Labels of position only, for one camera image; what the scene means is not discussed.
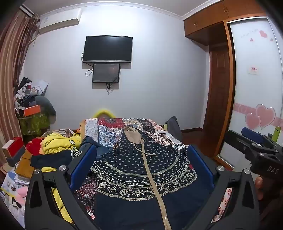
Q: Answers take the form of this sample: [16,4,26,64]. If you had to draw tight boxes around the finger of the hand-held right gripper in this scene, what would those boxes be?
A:
[241,128,270,144]
[225,130,252,156]

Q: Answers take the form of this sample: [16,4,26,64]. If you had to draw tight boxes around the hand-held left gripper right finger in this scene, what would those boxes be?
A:
[187,145,260,230]

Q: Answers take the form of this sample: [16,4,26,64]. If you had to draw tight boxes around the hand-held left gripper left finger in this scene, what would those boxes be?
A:
[24,144,98,230]

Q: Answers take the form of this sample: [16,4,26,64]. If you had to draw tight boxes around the navy patterned hooded jacket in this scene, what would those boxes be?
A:
[92,125,215,230]

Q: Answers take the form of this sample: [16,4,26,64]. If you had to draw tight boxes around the person's right hand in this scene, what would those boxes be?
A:
[254,175,264,200]

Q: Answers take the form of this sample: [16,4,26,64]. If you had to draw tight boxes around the small pink heart sticker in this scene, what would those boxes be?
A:
[245,113,262,130]

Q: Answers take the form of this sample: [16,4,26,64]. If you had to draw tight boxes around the blue jeans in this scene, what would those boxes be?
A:
[80,136,112,160]

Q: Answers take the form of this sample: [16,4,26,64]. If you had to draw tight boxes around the large pink heart sticker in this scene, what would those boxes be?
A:
[255,103,277,130]

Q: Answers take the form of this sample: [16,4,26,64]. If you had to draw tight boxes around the green bottle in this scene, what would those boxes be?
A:
[272,126,282,142]

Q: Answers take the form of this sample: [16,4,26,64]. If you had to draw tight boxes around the dark navy cloth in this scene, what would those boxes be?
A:
[30,150,74,169]

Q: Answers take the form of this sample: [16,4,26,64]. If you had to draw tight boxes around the yellow cartoon print garment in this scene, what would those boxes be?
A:
[41,133,82,224]

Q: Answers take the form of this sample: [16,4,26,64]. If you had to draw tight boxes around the patchwork printed bed sheet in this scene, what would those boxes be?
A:
[74,117,235,230]

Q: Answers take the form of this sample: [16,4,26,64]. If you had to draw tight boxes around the white sliding wardrobe door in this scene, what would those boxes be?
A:
[215,17,283,171]

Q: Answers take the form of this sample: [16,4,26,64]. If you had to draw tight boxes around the dark grey bag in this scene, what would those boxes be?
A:
[165,115,183,142]

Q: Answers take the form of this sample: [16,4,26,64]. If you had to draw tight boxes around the yellow plush object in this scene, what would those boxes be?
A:
[92,108,116,119]

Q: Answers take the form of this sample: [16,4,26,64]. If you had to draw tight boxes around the red cloth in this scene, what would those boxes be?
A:
[26,137,45,156]

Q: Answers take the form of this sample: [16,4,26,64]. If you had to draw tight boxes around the brown wooden door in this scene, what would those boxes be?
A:
[202,44,235,133]

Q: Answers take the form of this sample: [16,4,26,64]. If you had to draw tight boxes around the brown cardboard box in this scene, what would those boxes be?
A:
[14,151,37,179]

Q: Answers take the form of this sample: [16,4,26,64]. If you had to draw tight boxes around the grey box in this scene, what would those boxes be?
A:
[6,146,26,167]

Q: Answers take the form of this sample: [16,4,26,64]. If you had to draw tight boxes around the grey padded cover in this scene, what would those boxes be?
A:
[34,96,57,116]

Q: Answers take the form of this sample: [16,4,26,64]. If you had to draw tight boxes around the pink soft toy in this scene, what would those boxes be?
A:
[13,188,28,205]

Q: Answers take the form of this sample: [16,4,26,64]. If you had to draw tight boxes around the red box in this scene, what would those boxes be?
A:
[2,137,24,158]

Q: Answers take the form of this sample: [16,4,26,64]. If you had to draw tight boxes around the stack of printed papers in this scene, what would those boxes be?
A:
[0,170,31,213]

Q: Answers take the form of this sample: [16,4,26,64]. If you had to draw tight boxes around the orange box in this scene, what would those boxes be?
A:
[23,105,42,117]

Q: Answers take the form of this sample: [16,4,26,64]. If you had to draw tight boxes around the pile of mixed clutter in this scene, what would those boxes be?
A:
[14,77,49,111]

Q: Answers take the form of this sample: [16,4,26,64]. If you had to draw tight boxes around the wooden wardrobe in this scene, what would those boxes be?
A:
[183,0,283,171]

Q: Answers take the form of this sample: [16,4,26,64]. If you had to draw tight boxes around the white air conditioner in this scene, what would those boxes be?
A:
[37,10,83,35]

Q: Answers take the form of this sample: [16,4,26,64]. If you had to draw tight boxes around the small black wall monitor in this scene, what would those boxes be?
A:
[92,63,121,84]

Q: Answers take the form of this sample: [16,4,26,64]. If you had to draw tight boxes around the large wall television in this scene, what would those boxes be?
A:
[82,35,133,63]

